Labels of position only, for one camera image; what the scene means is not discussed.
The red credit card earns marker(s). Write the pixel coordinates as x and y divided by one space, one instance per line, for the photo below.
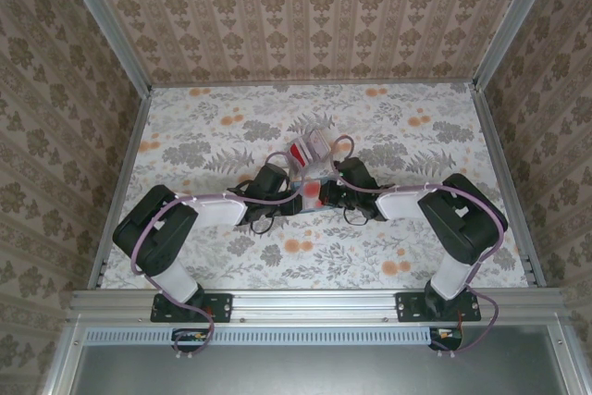
297 154
312 191

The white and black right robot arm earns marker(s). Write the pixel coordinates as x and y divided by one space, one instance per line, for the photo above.
398 203

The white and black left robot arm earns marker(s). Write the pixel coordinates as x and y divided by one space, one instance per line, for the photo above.
217 211

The floral table cover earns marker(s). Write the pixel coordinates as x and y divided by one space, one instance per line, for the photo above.
324 265

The aluminium mounting beam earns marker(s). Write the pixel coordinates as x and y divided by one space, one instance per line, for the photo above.
314 304

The black controller board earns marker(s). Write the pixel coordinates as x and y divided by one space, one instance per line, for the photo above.
189 338
446 338

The grey metal panel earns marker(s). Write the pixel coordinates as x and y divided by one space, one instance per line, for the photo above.
314 372

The aluminium table side rail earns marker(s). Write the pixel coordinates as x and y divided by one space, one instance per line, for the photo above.
122 191
509 182

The aluminium frame post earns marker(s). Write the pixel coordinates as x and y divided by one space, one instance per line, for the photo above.
102 20
511 20

